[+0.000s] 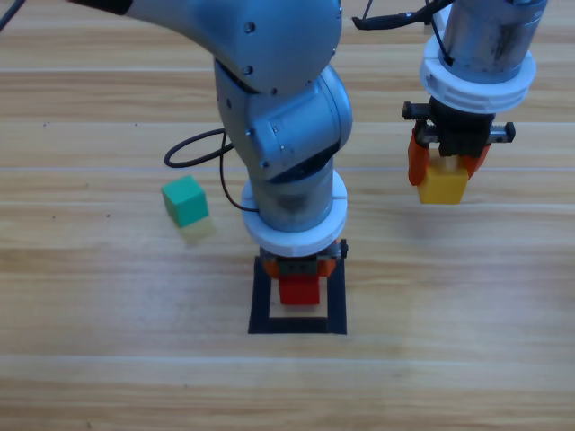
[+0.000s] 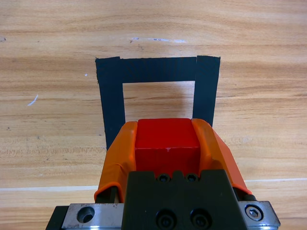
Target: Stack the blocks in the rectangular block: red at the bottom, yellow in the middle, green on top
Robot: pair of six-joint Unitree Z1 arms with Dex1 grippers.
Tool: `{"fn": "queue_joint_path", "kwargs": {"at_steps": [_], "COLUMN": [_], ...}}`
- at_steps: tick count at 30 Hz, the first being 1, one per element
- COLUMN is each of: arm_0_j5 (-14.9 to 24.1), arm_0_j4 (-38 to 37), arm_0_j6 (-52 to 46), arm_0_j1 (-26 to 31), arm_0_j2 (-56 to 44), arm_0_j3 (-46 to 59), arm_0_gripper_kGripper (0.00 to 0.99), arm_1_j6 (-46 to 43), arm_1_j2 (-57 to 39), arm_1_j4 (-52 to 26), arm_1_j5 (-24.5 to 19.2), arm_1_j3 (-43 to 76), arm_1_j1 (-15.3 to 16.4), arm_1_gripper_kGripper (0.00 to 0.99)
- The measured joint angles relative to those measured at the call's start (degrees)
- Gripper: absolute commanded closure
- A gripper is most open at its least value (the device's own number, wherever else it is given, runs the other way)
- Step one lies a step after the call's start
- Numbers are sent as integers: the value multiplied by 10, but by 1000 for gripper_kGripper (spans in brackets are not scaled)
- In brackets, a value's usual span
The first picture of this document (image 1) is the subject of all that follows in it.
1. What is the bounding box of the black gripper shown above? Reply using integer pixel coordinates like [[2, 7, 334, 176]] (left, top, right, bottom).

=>
[[401, 96, 516, 187], [262, 240, 349, 280]]

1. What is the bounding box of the green wooden block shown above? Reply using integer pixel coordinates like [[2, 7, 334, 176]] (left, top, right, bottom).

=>
[[160, 174, 210, 228]]

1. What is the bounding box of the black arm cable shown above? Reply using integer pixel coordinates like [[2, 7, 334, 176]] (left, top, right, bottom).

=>
[[350, 0, 456, 66], [163, 128, 261, 213]]

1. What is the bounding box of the red wooden block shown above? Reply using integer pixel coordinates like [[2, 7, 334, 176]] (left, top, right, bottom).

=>
[[278, 273, 321, 306]]

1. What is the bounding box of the yellow wooden block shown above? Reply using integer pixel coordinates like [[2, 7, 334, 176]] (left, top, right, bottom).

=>
[[417, 159, 468, 206]]

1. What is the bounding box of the black tape square outline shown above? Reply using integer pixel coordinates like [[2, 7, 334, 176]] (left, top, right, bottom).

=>
[[247, 255, 349, 337]]

